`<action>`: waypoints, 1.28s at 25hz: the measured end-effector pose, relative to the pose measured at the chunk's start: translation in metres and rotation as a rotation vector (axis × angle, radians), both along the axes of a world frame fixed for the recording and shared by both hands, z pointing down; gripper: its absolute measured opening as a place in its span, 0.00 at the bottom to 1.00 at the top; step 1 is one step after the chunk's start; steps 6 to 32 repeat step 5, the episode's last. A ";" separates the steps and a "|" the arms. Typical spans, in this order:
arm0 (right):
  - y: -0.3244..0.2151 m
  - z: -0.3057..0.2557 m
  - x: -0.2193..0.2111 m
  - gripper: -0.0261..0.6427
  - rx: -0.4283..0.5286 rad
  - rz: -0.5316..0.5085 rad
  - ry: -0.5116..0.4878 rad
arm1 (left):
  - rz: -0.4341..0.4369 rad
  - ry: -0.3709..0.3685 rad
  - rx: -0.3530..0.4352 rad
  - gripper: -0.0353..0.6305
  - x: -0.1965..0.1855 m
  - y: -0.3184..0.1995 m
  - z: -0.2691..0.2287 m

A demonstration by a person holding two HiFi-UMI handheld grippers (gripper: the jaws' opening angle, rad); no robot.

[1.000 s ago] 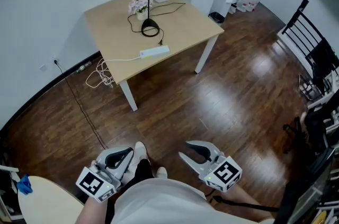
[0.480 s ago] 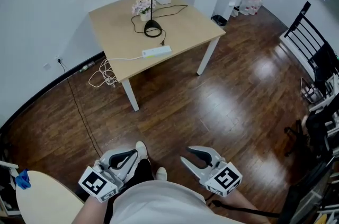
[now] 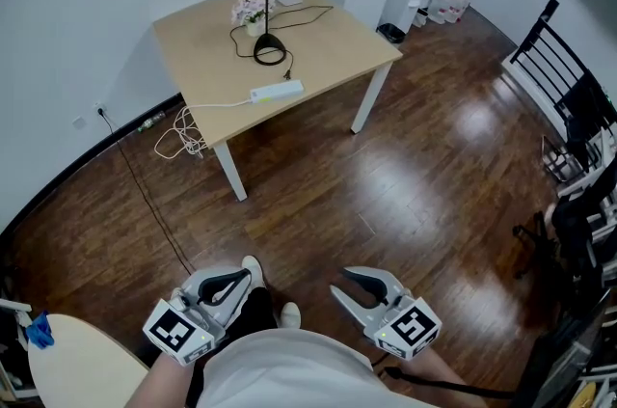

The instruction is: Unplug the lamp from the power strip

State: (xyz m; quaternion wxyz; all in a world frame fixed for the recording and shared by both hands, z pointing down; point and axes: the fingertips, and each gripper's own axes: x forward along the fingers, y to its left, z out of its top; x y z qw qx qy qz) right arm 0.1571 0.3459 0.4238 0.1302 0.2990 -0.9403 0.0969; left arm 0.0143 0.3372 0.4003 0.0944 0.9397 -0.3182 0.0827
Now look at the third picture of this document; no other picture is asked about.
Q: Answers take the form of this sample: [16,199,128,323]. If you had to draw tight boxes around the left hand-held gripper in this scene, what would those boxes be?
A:
[143,266,256,367]

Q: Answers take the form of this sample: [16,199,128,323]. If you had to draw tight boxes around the pink flowers in white pot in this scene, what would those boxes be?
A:
[230,0,278,39]

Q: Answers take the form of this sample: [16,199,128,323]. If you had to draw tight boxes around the person's white shirt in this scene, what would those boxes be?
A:
[196,327,438,408]

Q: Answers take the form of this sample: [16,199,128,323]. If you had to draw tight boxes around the person's right forearm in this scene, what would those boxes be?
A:
[412,344,485,398]

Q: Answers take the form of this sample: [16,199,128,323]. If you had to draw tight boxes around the light wooden table white legs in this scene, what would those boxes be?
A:
[152,0,404,203]

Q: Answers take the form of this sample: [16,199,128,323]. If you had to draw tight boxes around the blue glove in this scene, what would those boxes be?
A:
[25,310,55,350]

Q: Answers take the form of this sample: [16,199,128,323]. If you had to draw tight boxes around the white power strip cable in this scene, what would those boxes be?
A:
[153,97,254,161]

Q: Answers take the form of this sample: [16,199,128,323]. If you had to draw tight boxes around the black floor tray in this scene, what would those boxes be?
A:
[376,22,407,45]

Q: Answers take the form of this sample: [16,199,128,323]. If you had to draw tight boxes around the black lamp cable with plug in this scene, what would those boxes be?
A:
[228,4,335,82]

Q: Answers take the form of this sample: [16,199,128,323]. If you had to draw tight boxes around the person's white shoe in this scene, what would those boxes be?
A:
[240,255,267,290]
[279,301,303,330]

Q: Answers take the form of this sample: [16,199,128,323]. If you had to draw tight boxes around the grey and black desk lamp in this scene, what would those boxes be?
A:
[249,0,298,67]

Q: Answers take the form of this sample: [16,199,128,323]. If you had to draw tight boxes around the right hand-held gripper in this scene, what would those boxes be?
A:
[329,265,443,362]

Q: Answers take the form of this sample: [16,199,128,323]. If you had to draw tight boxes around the black office chair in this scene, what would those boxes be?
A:
[511,183,617,301]

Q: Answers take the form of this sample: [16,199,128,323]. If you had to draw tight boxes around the person's black trousers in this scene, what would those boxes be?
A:
[226,286,280,342]

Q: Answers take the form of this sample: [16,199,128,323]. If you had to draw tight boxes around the black strap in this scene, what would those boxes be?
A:
[382,366,518,401]

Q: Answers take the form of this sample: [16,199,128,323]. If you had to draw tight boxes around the pack of water bottles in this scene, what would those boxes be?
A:
[427,0,472,26]

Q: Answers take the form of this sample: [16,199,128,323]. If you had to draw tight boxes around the thin black floor cable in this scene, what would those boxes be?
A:
[98,110,196,276]

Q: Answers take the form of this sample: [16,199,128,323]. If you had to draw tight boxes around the round light wooden table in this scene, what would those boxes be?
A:
[27,313,151,408]

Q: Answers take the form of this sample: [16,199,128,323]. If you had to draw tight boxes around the white power strip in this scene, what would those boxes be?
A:
[249,79,307,105]

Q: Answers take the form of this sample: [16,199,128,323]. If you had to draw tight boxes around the green plastic bottle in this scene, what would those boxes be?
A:
[136,110,168,134]

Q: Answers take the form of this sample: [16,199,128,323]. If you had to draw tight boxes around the black hanging clothes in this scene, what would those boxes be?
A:
[560,75,617,174]

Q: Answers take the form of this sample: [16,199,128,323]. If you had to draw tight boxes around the person's left forearm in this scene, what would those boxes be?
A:
[123,349,195,408]

